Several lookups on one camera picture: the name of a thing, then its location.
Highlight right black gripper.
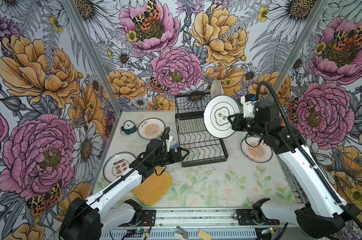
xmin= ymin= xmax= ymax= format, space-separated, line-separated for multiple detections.
xmin=227 ymin=113 xmax=268 ymax=139

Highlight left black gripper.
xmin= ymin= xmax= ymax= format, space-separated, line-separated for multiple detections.
xmin=154 ymin=146 xmax=189 ymax=166

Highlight black wire dish rack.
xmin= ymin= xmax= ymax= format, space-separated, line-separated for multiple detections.
xmin=175 ymin=92 xmax=228 ymax=168

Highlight white floral plate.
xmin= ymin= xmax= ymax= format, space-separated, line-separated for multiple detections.
xmin=210 ymin=80 xmax=224 ymax=99

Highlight yellow woven square plate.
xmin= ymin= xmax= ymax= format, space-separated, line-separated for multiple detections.
xmin=132 ymin=172 xmax=172 ymax=206

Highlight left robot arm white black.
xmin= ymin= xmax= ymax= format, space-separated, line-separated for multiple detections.
xmin=59 ymin=139 xmax=189 ymax=240

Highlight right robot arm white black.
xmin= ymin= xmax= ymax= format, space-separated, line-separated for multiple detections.
xmin=229 ymin=94 xmax=362 ymax=239

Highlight blue white striped plate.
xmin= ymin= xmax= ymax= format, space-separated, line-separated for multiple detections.
xmin=165 ymin=136 xmax=179 ymax=152

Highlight orange sunburst plate right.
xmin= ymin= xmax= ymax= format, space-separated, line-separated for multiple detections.
xmin=241 ymin=136 xmax=273 ymax=163

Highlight orange sunburst plate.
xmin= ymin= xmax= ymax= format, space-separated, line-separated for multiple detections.
xmin=241 ymin=136 xmax=273 ymax=163
xmin=138 ymin=118 xmax=166 ymax=140

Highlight orange sunburst plate left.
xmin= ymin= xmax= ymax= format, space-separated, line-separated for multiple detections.
xmin=138 ymin=118 xmax=166 ymax=140

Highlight small teal cup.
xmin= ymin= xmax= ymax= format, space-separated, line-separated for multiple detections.
xmin=121 ymin=120 xmax=138 ymax=135

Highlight white plate red characters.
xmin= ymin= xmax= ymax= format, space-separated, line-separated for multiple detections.
xmin=103 ymin=152 xmax=136 ymax=183

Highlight grey clip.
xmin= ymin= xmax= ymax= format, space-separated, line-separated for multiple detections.
xmin=174 ymin=226 xmax=189 ymax=240

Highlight aluminium front rail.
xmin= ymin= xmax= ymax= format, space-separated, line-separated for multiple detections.
xmin=65 ymin=207 xmax=322 ymax=231

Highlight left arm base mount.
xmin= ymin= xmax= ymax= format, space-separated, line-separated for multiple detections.
xmin=120 ymin=210 xmax=157 ymax=227

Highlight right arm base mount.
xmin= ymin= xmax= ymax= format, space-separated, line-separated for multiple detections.
xmin=232 ymin=209 xmax=280 ymax=226

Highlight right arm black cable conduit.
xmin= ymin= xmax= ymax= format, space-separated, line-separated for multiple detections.
xmin=255 ymin=80 xmax=362 ymax=240

